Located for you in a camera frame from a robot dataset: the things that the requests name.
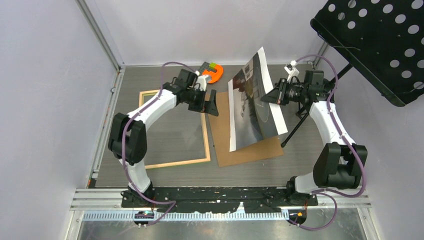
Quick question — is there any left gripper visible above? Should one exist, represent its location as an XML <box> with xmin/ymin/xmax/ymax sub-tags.
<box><xmin>185</xmin><ymin>88</ymin><xmax>218</xmax><ymax>117</ymax></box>

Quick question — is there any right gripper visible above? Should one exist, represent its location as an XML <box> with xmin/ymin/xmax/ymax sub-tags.
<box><xmin>261</xmin><ymin>78</ymin><xmax>308</xmax><ymax>106</ymax></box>

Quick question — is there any landscape photo print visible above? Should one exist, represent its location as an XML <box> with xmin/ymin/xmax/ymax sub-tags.
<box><xmin>228</xmin><ymin>47</ymin><xmax>288</xmax><ymax>152</ymax></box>

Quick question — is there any wooden picture frame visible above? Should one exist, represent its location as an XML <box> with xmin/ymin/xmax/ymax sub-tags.
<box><xmin>138</xmin><ymin>89</ymin><xmax>212</xmax><ymax>170</ymax></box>

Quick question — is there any brown backing board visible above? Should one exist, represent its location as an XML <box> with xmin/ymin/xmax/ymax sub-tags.
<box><xmin>208</xmin><ymin>92</ymin><xmax>284</xmax><ymax>168</ymax></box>

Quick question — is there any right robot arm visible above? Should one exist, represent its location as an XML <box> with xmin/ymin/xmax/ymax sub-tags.
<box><xmin>261</xmin><ymin>70</ymin><xmax>368</xmax><ymax>205</ymax></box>

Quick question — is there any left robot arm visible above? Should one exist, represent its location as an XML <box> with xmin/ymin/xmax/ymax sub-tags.
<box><xmin>107</xmin><ymin>69</ymin><xmax>219</xmax><ymax>207</ymax></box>

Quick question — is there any orange plastic horseshoe piece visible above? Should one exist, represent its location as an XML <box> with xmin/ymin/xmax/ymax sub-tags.
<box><xmin>208</xmin><ymin>64</ymin><xmax>224</xmax><ymax>84</ymax></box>

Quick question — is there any grey building baseplate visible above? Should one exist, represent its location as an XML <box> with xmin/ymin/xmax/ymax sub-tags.
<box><xmin>197</xmin><ymin>61</ymin><xmax>213</xmax><ymax>75</ymax></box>

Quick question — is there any green building brick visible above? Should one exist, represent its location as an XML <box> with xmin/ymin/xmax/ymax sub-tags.
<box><xmin>208</xmin><ymin>62</ymin><xmax>217</xmax><ymax>72</ymax></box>

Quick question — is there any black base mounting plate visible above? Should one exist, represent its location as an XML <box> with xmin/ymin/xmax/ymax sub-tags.
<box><xmin>120</xmin><ymin>186</ymin><xmax>318</xmax><ymax>214</ymax></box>

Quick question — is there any black perforated music stand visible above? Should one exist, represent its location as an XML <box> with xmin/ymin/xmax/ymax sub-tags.
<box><xmin>280</xmin><ymin>0</ymin><xmax>424</xmax><ymax>149</ymax></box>

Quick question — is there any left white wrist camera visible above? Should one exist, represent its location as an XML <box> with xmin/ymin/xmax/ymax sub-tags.
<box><xmin>194</xmin><ymin>70</ymin><xmax>212</xmax><ymax>92</ymax></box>

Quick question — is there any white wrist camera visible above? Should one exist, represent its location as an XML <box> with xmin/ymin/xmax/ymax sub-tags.
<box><xmin>284</xmin><ymin>60</ymin><xmax>300</xmax><ymax>83</ymax></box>
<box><xmin>194</xmin><ymin>70</ymin><xmax>212</xmax><ymax>92</ymax></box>

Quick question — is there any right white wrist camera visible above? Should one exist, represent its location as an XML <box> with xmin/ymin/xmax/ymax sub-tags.
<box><xmin>284</xmin><ymin>60</ymin><xmax>300</xmax><ymax>83</ymax></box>

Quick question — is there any aluminium rail frame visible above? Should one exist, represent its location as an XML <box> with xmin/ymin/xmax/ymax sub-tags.
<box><xmin>65</xmin><ymin>188</ymin><xmax>382</xmax><ymax>240</ymax></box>

